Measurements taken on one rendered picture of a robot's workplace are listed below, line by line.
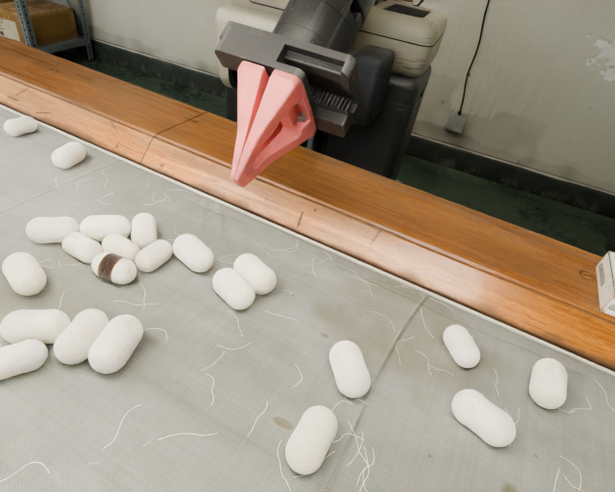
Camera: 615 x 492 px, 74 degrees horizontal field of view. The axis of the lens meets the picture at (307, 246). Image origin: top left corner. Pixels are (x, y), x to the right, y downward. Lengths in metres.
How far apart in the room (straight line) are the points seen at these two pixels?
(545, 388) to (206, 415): 0.21
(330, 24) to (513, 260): 0.24
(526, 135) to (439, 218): 1.94
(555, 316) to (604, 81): 1.97
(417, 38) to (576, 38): 1.26
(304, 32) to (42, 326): 0.25
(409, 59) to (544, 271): 0.76
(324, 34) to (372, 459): 0.27
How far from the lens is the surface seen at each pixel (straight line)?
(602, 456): 0.33
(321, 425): 0.23
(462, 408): 0.27
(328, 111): 0.33
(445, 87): 2.26
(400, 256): 0.35
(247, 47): 0.31
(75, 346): 0.27
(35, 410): 0.28
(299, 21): 0.32
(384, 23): 1.07
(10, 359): 0.28
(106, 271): 0.32
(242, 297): 0.28
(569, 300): 0.38
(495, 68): 2.24
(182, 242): 0.32
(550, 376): 0.31
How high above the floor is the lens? 0.97
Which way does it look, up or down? 39 degrees down
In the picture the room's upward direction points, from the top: 11 degrees clockwise
